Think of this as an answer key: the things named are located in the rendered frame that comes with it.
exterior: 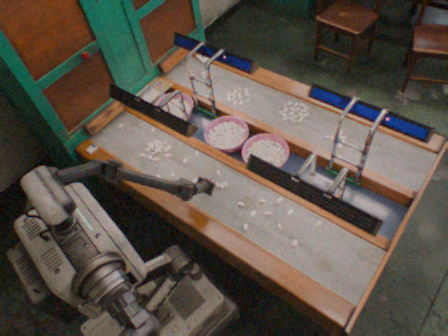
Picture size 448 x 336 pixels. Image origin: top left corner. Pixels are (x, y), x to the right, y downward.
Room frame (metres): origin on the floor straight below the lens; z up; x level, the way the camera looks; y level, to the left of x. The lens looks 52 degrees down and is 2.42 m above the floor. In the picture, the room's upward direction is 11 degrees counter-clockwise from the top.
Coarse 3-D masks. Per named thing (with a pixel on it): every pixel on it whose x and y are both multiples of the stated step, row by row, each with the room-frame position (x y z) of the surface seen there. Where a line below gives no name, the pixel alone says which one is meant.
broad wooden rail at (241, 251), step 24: (96, 144) 1.64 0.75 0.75; (144, 192) 1.20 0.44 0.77; (168, 216) 1.07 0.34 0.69; (192, 216) 0.99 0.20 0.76; (216, 240) 0.83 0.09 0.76; (240, 240) 0.81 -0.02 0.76; (240, 264) 0.72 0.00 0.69; (264, 264) 0.66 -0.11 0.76; (288, 264) 0.65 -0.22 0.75; (288, 288) 0.53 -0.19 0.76; (312, 288) 0.51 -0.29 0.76; (312, 312) 0.43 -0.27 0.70; (336, 312) 0.40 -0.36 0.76
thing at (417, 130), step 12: (312, 84) 1.42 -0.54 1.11; (312, 96) 1.39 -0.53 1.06; (324, 96) 1.35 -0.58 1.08; (336, 96) 1.32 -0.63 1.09; (348, 96) 1.29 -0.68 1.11; (360, 108) 1.22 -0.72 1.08; (372, 108) 1.19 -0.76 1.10; (372, 120) 1.15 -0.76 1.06; (384, 120) 1.12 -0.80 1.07; (396, 120) 1.10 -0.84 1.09; (408, 120) 1.07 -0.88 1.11; (408, 132) 1.03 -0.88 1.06; (420, 132) 1.01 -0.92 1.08; (432, 132) 0.98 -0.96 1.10
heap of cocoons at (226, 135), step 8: (216, 128) 1.59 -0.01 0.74; (224, 128) 1.58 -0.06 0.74; (232, 128) 1.58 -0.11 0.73; (240, 128) 1.55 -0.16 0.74; (208, 136) 1.54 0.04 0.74; (216, 136) 1.53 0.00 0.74; (224, 136) 1.52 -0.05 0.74; (232, 136) 1.50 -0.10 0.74; (240, 136) 1.49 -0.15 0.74; (216, 144) 1.46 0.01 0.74; (224, 144) 1.45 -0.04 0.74; (232, 144) 1.45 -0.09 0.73
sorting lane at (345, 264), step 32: (128, 128) 1.74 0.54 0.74; (128, 160) 1.47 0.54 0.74; (160, 160) 1.42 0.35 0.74; (192, 160) 1.38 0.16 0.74; (224, 192) 1.12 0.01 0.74; (256, 192) 1.08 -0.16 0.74; (256, 224) 0.89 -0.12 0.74; (288, 224) 0.85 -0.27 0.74; (288, 256) 0.69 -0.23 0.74; (320, 256) 0.66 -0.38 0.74; (352, 256) 0.63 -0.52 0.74; (352, 288) 0.49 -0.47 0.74
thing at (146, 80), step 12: (204, 36) 2.55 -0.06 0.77; (156, 72) 2.17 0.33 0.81; (144, 84) 2.09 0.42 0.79; (24, 120) 1.95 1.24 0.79; (36, 132) 1.96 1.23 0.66; (84, 132) 1.71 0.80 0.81; (48, 144) 1.90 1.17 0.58; (60, 144) 1.65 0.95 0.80; (72, 144) 1.64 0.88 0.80; (60, 156) 1.85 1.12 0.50; (72, 156) 1.61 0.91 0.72; (60, 168) 1.97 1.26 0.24; (84, 180) 1.67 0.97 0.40; (96, 180) 1.67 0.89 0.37; (96, 192) 1.63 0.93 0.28; (108, 204) 1.65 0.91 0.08
